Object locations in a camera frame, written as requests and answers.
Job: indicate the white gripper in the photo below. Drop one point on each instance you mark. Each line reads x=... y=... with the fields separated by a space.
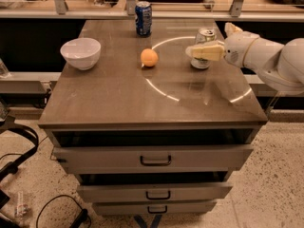
x=237 y=48

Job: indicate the clear plastic bottle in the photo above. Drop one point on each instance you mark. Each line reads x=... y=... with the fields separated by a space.
x=21 y=207

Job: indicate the green white 7up can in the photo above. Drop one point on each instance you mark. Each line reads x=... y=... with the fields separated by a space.
x=204 y=37

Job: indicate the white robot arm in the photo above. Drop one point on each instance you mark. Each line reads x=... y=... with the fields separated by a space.
x=278 y=66

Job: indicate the black chair base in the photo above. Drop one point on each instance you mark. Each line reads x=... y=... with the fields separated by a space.
x=28 y=134

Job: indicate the blue pepsi can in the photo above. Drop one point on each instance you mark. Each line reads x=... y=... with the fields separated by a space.
x=143 y=12

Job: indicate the grey drawer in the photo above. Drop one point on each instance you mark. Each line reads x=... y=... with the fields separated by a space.
x=152 y=159
x=153 y=208
x=154 y=192

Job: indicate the bottom grey drawer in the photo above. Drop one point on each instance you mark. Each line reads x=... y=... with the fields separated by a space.
x=153 y=208

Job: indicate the top grey drawer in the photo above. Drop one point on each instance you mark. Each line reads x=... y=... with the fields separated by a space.
x=152 y=159

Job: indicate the orange fruit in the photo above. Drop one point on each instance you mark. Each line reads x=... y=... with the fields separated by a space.
x=149 y=57

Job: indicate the white ceramic bowl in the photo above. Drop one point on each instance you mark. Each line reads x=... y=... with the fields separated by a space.
x=81 y=53

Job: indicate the middle grey drawer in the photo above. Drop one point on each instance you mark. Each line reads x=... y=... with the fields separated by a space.
x=154 y=192

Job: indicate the grey drawer cabinet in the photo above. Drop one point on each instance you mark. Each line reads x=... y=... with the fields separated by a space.
x=121 y=102

